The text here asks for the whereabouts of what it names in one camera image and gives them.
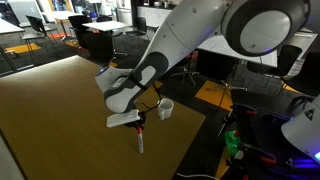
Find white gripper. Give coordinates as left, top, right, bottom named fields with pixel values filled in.
left=106, top=109, right=147, bottom=130

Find red-capped marker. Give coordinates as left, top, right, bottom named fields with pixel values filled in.
left=135, top=125, right=145, bottom=155

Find chair with chrome legs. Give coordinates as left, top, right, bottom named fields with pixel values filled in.
left=208, top=59, right=248, bottom=108
left=170, top=51, right=201, bottom=87

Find black chair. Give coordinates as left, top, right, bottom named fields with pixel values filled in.
left=25, top=14, right=60, bottom=51
left=95, top=15, right=129, bottom=58
left=261, top=44, right=303, bottom=88
left=281, top=51, right=320, bottom=98
left=124, top=16, right=148, bottom=46
left=68, top=14, right=93, bottom=41

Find long white table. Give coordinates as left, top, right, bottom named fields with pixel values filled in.
left=195, top=31, right=318, bottom=68

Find white refrigerator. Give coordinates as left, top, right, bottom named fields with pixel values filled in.
left=115, top=0, right=133, bottom=26

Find whiteboard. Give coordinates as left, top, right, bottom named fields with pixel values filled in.
left=6, top=0, right=45, bottom=25

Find white cup with handle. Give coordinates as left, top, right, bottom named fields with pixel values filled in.
left=156, top=97, right=175, bottom=121

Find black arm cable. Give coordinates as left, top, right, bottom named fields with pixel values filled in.
left=131, top=75, right=163, bottom=114

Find white power cable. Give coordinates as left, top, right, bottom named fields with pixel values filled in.
left=175, top=172, right=222, bottom=180

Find black clamp stand red handles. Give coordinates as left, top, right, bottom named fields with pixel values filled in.
left=218, top=103, right=278, bottom=180

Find coiled black cable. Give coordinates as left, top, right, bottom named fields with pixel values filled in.
left=288, top=95, right=316, bottom=116

